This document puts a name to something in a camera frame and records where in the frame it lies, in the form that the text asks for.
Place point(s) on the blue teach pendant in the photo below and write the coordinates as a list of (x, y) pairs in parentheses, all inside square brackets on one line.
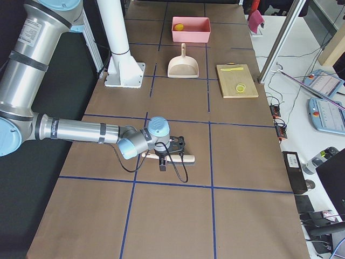
[(326, 116), (323, 82)]

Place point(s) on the magenta cloth on stand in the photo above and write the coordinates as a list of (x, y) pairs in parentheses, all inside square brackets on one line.
[(255, 20)]

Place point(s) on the near blue teach pendant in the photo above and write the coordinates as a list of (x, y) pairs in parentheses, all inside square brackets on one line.
[(326, 116)]

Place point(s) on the bamboo cutting board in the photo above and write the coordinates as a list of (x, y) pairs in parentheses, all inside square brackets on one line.
[(228, 81)]

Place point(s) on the far blue teach pendant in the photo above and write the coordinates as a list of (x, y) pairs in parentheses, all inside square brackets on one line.
[(323, 82)]

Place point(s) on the orange black electronics module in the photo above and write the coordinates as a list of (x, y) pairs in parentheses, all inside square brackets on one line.
[(275, 111)]

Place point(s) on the pink plastic bin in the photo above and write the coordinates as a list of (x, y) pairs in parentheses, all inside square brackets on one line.
[(196, 29)]

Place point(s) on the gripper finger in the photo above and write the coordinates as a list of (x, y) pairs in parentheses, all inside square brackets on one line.
[(162, 165)]

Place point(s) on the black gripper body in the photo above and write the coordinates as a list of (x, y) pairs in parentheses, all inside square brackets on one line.
[(161, 155)]

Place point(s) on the white pillar mount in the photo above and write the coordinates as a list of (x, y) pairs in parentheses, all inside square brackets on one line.
[(124, 70)]

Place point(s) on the black box with label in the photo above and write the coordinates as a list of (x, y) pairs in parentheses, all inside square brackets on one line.
[(294, 172)]

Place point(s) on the lemon slice front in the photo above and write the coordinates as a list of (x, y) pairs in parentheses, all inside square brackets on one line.
[(240, 88)]

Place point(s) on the yellow toy lemon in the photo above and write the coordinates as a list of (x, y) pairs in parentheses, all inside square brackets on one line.
[(179, 27)]

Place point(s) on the beige plastic dustpan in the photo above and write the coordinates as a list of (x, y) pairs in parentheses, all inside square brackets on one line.
[(183, 66)]

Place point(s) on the aluminium frame post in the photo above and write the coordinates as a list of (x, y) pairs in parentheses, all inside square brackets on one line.
[(288, 23)]

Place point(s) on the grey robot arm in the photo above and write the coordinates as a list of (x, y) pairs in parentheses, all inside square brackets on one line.
[(65, 92)]

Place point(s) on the yellow-green plastic knife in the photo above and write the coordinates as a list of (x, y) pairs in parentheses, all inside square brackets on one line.
[(232, 69)]

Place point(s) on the wooden hand brush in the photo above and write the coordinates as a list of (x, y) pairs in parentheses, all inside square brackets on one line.
[(188, 160)]

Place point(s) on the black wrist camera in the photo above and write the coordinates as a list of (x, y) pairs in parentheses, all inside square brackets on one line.
[(177, 144)]

